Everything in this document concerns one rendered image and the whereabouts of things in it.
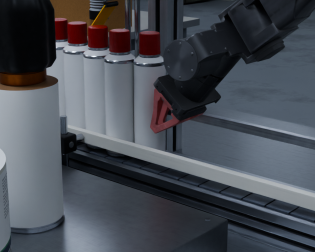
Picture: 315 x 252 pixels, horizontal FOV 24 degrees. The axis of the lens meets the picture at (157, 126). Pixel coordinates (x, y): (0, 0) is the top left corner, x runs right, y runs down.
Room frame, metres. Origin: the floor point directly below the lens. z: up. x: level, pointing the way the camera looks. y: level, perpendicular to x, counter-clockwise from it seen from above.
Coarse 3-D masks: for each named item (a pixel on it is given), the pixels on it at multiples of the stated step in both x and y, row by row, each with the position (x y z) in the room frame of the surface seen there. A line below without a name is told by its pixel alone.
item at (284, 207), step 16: (80, 144) 1.18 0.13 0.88; (112, 160) 1.11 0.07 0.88; (128, 160) 1.10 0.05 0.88; (176, 176) 1.03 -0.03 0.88; (192, 176) 1.03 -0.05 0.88; (224, 192) 0.97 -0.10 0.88; (240, 192) 0.97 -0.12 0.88; (272, 208) 0.92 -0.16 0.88; (288, 208) 0.91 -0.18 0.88; (304, 208) 0.91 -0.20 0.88
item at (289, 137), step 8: (168, 112) 1.13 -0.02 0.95; (200, 120) 1.09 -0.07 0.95; (208, 120) 1.08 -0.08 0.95; (216, 120) 1.07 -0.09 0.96; (224, 120) 1.06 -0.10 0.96; (232, 120) 1.06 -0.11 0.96; (232, 128) 1.05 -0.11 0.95; (240, 128) 1.04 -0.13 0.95; (248, 128) 1.03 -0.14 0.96; (256, 128) 1.03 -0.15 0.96; (264, 128) 1.02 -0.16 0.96; (272, 128) 1.02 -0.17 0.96; (264, 136) 1.02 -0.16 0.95; (272, 136) 1.01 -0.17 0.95; (280, 136) 1.00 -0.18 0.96; (288, 136) 0.99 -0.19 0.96; (296, 136) 0.98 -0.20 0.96; (304, 136) 0.98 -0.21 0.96; (296, 144) 0.98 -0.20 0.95; (304, 144) 0.97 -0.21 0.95; (312, 144) 0.97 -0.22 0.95
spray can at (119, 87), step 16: (112, 32) 1.13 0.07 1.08; (128, 32) 1.14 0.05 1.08; (112, 48) 1.13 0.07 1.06; (128, 48) 1.14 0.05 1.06; (112, 64) 1.12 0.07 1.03; (128, 64) 1.13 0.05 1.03; (112, 80) 1.12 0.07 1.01; (128, 80) 1.13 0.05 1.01; (112, 96) 1.12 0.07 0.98; (128, 96) 1.12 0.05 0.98; (112, 112) 1.12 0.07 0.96; (128, 112) 1.12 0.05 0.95; (112, 128) 1.12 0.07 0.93; (128, 128) 1.12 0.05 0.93
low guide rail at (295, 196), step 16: (80, 128) 1.17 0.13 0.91; (96, 144) 1.13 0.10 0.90; (112, 144) 1.11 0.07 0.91; (128, 144) 1.08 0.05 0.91; (160, 160) 1.04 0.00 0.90; (176, 160) 1.02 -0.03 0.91; (192, 160) 1.01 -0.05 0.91; (208, 176) 0.98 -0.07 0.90; (224, 176) 0.96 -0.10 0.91; (240, 176) 0.95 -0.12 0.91; (256, 192) 0.93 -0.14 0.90; (272, 192) 0.91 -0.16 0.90; (288, 192) 0.90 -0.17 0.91; (304, 192) 0.89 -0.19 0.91
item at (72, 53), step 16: (80, 32) 1.20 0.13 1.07; (64, 48) 1.21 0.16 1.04; (80, 48) 1.20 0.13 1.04; (64, 64) 1.21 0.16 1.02; (80, 64) 1.19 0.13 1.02; (64, 80) 1.21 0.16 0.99; (80, 80) 1.19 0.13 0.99; (64, 96) 1.21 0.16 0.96; (80, 96) 1.19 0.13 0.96; (80, 112) 1.19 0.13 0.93
